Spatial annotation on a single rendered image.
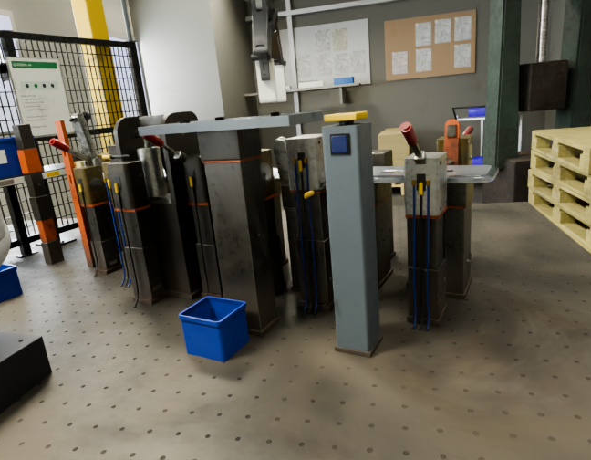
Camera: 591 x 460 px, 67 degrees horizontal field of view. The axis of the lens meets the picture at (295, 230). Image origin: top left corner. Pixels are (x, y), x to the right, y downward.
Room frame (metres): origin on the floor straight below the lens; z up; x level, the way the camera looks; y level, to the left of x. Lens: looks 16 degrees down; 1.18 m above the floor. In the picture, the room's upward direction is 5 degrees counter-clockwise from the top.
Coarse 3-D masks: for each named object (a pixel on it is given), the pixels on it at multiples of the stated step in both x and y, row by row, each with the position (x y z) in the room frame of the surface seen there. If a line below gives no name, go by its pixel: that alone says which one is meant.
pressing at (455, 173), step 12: (276, 168) 1.36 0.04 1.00; (384, 168) 1.16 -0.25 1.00; (396, 168) 1.15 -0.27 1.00; (456, 168) 1.06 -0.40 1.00; (468, 168) 1.05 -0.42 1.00; (480, 168) 1.03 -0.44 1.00; (492, 168) 1.03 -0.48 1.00; (276, 180) 1.17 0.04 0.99; (384, 180) 1.02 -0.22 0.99; (396, 180) 1.01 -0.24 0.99; (456, 180) 0.94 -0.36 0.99; (468, 180) 0.93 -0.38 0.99; (480, 180) 0.92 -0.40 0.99; (492, 180) 0.93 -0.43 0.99
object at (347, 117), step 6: (330, 114) 0.81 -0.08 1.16; (336, 114) 0.79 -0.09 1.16; (342, 114) 0.78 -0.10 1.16; (348, 114) 0.77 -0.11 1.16; (354, 114) 0.77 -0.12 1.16; (360, 114) 0.79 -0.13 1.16; (366, 114) 0.81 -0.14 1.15; (330, 120) 0.79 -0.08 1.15; (336, 120) 0.79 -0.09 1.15; (342, 120) 0.78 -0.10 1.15; (348, 120) 0.79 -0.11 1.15
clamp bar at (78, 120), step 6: (72, 114) 1.42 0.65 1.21; (78, 114) 1.42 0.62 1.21; (84, 114) 1.45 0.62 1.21; (72, 120) 1.41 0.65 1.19; (78, 120) 1.41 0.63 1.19; (84, 120) 1.43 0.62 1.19; (78, 126) 1.42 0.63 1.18; (84, 126) 1.43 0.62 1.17; (78, 132) 1.43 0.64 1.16; (84, 132) 1.42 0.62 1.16; (78, 138) 1.44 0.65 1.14; (84, 138) 1.42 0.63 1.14; (90, 138) 1.44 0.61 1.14; (84, 144) 1.43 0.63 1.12; (90, 144) 1.43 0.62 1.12; (84, 150) 1.44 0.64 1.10; (90, 150) 1.43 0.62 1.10; (90, 156) 1.43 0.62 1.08; (96, 156) 1.44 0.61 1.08
